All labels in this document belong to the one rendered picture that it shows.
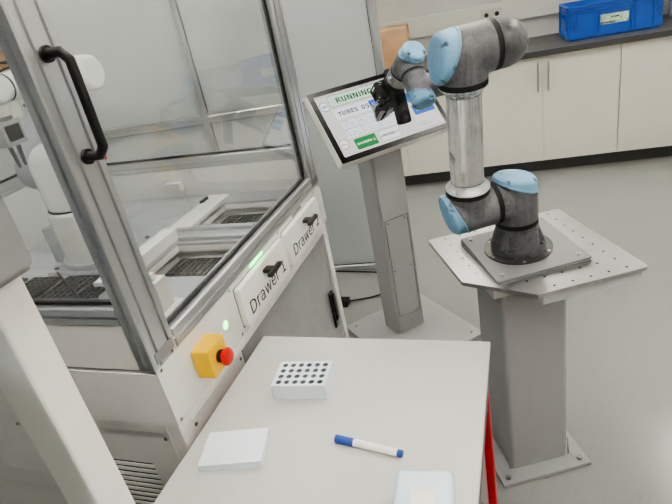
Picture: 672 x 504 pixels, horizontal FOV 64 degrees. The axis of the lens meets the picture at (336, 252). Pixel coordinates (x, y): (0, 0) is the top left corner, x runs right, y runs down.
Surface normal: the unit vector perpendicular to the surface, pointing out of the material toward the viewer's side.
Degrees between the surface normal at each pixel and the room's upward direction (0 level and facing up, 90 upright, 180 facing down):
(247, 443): 0
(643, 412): 0
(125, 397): 90
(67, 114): 90
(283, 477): 0
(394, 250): 90
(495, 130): 90
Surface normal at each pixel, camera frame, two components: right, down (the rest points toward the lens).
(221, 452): -0.18, -0.88
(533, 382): 0.16, 0.41
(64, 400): 0.94, -0.03
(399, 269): 0.47, 0.31
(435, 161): -0.18, 0.47
